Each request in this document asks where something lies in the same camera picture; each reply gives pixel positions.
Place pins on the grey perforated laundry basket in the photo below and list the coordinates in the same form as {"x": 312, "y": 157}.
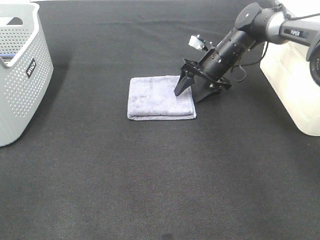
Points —
{"x": 24, "y": 79}

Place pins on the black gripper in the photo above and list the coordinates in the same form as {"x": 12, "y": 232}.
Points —
{"x": 210, "y": 79}

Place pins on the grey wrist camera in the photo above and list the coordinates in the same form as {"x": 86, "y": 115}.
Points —
{"x": 197, "y": 43}

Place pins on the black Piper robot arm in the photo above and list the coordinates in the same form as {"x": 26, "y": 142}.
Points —
{"x": 253, "y": 26}

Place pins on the lavender towel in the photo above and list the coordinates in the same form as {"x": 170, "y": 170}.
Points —
{"x": 152, "y": 98}

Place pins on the black table mat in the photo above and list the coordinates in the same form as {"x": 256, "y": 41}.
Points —
{"x": 83, "y": 171}

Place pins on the white plastic bin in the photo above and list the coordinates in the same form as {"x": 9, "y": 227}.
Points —
{"x": 293, "y": 69}

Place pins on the blue cloth in basket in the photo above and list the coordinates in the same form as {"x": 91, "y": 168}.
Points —
{"x": 7, "y": 56}

